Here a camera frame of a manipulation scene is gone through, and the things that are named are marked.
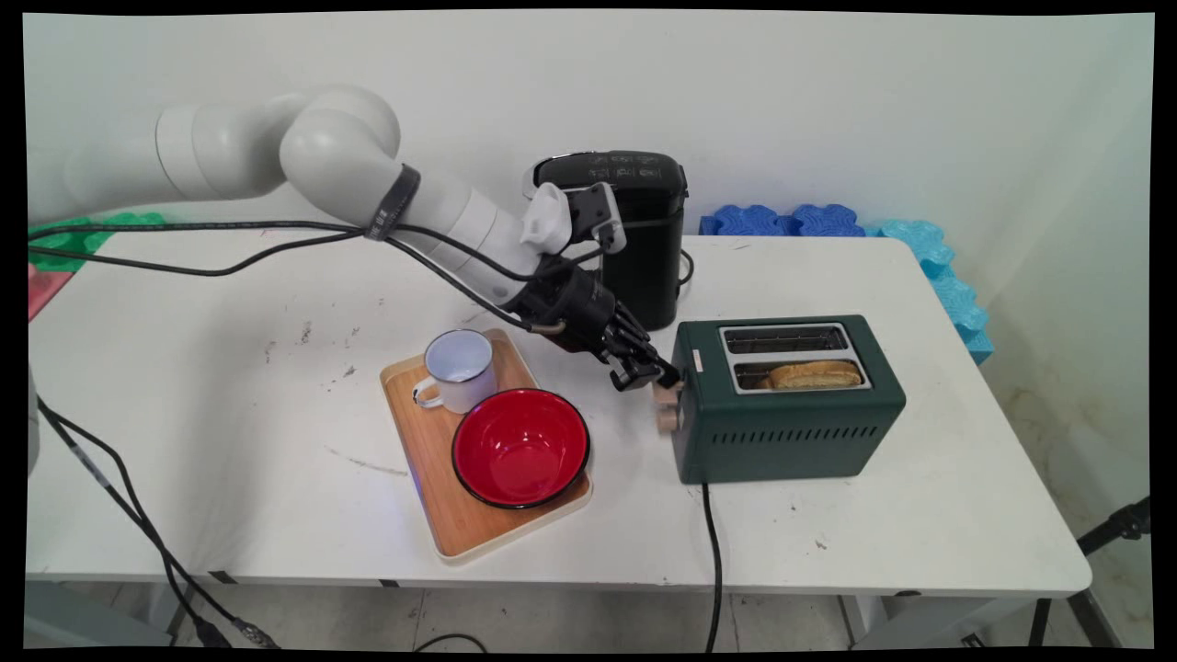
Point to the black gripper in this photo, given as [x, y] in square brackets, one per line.
[570, 308]

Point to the dark green two-slot toaster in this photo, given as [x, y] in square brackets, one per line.
[782, 432]

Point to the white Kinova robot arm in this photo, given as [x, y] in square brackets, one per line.
[340, 147]

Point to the black coffee machine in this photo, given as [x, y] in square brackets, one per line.
[653, 257]

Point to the red bowl with black rim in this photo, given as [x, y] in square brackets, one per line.
[519, 450]

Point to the toasted bread slice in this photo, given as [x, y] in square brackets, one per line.
[814, 375]

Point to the dark blue foam mat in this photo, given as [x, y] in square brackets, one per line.
[828, 221]
[749, 221]

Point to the white enamel mug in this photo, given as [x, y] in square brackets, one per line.
[460, 372]

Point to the wooden serving tray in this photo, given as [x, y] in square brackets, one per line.
[441, 478]

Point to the cyan foam mat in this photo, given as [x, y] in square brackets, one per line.
[961, 308]
[915, 244]

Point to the green foam mat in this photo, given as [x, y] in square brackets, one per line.
[69, 241]

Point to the red foam mat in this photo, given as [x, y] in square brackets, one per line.
[41, 290]

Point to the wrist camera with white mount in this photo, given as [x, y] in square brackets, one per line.
[552, 216]

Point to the black camera tripod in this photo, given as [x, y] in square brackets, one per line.
[1113, 526]

